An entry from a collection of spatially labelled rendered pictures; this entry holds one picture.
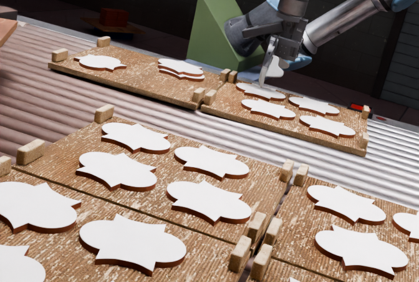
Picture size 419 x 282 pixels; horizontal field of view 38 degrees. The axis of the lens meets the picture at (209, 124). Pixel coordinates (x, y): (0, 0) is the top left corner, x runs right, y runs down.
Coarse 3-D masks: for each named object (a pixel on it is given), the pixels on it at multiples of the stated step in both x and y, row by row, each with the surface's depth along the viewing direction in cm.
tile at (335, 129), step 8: (304, 120) 151; (312, 120) 153; (320, 120) 154; (328, 120) 156; (312, 128) 148; (320, 128) 148; (328, 128) 149; (336, 128) 151; (344, 128) 152; (336, 136) 146; (344, 136) 148; (352, 136) 149
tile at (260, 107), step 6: (246, 102) 156; (252, 102) 157; (258, 102) 158; (264, 102) 159; (246, 108) 153; (252, 108) 152; (258, 108) 153; (264, 108) 154; (270, 108) 155; (276, 108) 157; (282, 108) 158; (258, 114) 151; (264, 114) 151; (270, 114) 150; (276, 114) 151; (282, 114) 152; (288, 114) 153; (294, 114) 155; (276, 120) 150
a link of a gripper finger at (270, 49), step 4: (272, 44) 162; (268, 48) 161; (272, 48) 161; (268, 52) 161; (272, 52) 162; (268, 56) 161; (264, 60) 161; (268, 60) 161; (264, 64) 161; (268, 64) 161
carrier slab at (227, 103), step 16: (240, 80) 180; (224, 96) 161; (240, 96) 164; (288, 96) 174; (208, 112) 149; (224, 112) 148; (240, 112) 150; (304, 112) 162; (352, 112) 172; (272, 128) 146; (288, 128) 146; (304, 128) 149; (352, 128) 157; (320, 144) 144; (336, 144) 143; (352, 144) 144
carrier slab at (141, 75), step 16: (96, 48) 180; (112, 48) 185; (48, 64) 157; (64, 64) 157; (128, 64) 171; (144, 64) 174; (96, 80) 154; (112, 80) 153; (128, 80) 156; (144, 80) 159; (160, 80) 162; (176, 80) 165; (208, 80) 172; (160, 96) 150; (176, 96) 151; (192, 96) 154
